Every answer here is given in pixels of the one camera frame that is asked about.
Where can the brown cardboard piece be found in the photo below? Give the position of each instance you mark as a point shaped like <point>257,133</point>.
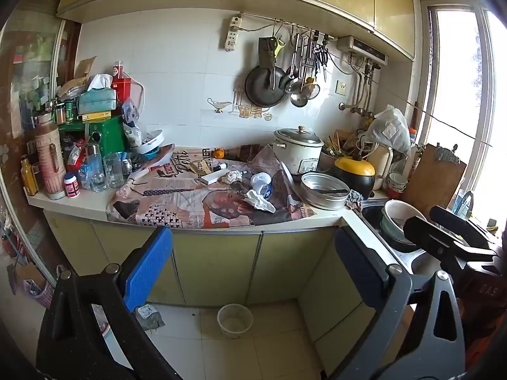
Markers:
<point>81,73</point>

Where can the steel sink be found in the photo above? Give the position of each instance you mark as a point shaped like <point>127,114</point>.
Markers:
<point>372,215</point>

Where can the white tube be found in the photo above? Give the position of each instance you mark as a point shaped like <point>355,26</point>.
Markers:
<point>220,166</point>

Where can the white plastic bag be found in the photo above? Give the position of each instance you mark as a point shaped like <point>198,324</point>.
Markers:
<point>390,128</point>

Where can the teal tissue box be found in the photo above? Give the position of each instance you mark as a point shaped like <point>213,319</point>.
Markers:
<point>97,101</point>

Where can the yellow bottle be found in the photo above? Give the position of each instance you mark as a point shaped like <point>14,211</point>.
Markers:
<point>29,180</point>

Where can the black scissors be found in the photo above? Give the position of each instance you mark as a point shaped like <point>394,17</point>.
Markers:
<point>321,55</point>

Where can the clear plastic bag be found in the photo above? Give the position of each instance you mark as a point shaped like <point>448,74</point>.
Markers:
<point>131,126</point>

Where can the white water heater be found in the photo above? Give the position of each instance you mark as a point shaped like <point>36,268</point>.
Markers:
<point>362,48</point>

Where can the metal wall faucet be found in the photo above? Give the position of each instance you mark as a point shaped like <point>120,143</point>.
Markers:
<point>356,109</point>

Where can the large white bowl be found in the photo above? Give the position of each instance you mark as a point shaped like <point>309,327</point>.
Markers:
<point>398,215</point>

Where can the green can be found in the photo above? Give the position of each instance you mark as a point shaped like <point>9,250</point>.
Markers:
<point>70,111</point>

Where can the printed newspaper cloth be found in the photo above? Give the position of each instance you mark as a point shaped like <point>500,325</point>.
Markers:
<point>178,202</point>

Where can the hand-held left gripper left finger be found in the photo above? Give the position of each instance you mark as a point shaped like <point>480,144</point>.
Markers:
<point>148,261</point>

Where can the chopstick holder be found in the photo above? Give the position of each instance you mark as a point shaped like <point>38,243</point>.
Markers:
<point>328,160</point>

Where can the black pot yellow lid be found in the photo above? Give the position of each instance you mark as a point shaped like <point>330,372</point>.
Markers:
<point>354,172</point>

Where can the steel cleaver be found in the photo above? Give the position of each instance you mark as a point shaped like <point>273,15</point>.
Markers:
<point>264,51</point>

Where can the green metal box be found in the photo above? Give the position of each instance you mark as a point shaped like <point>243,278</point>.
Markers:
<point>109,136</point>

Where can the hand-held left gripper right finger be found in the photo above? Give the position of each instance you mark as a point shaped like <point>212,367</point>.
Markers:
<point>356,263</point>

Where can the white shallow dish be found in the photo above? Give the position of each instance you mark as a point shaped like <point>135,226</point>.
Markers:
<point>150,142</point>

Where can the wooden cutting board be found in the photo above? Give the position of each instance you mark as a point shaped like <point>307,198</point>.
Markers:
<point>433,182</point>

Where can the grey plastic bag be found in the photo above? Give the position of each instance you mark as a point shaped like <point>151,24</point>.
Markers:
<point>152,318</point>

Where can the orange fruit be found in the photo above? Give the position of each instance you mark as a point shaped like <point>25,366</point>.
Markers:
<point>218,153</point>

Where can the black frying pan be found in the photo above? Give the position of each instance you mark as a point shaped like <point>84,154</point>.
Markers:
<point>263,89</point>

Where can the flat yellow box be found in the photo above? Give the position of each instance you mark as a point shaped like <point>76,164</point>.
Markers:
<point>95,116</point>

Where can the white rice cooker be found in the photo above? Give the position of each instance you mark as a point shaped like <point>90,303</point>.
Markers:
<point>297,152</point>

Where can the white plastic bucket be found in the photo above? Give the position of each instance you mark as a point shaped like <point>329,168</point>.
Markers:
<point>235,320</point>

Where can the small steel saucepan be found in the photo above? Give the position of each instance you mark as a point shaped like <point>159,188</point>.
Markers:
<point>289,82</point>

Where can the grey dish cloth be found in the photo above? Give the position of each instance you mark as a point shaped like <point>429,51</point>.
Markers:
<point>354,200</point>

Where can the long white cardboard box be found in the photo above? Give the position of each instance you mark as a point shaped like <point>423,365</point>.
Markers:
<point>214,177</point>

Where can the metal hanging rail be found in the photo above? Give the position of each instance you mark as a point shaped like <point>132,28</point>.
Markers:
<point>285,23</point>

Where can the white jar red label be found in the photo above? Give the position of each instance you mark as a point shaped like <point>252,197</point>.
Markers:
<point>71,186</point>

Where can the pink thermos flask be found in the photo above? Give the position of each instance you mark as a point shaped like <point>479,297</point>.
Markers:
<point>50,162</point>

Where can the gravy boat wall sticker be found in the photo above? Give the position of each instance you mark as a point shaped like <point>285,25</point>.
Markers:
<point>218,105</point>

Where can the yellow peeler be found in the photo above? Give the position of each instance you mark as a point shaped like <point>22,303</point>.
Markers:
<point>279,46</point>

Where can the steel ladle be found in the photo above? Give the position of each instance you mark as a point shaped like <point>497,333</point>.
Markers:
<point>299,99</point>

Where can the steel strainer spoon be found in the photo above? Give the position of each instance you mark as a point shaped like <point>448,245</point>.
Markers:
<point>312,92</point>

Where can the glass door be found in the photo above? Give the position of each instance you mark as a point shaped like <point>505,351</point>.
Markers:
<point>35,79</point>

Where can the white power strip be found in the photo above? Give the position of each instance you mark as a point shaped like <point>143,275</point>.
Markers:
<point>231,40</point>

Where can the red tin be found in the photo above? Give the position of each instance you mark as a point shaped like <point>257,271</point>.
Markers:
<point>121,85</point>

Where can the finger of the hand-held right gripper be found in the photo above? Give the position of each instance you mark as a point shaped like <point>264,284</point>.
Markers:
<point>435,241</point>
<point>455,221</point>

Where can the small crumpled white tissue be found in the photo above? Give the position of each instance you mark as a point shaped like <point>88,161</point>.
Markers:
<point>233,176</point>

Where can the glasses wall sticker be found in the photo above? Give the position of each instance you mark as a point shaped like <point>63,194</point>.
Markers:
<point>251,111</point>

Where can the pink basket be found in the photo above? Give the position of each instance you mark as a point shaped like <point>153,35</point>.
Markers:
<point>39,295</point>

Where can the stack of small bowls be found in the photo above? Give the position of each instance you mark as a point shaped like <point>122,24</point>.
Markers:
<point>397,186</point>

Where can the glass tumbler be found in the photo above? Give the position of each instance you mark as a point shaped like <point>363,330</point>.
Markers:
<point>114,172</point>

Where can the white plug adapter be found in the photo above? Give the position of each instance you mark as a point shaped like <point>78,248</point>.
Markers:
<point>237,21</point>

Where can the window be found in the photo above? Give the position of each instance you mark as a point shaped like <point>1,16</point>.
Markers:
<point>455,99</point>

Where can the large white tissue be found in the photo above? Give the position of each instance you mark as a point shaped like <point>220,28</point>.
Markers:
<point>259,202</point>

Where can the steel basin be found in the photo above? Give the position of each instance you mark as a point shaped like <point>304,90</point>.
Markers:
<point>324,196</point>

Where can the cream plastic jug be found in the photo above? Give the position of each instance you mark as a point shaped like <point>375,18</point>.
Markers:
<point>381,166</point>

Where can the white wall socket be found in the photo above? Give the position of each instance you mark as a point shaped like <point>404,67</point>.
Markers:
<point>341,87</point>

